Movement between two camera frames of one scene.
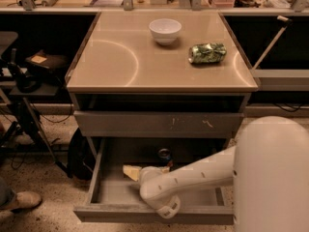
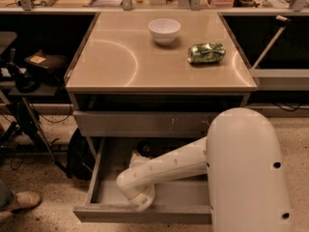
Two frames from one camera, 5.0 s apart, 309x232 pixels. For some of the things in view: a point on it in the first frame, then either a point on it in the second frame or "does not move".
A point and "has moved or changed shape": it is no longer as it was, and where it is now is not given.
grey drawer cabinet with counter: x=134 y=99 does not move
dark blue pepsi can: x=164 y=154 has moved or changed shape
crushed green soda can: x=206 y=53 does not move
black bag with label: x=54 y=62 does not move
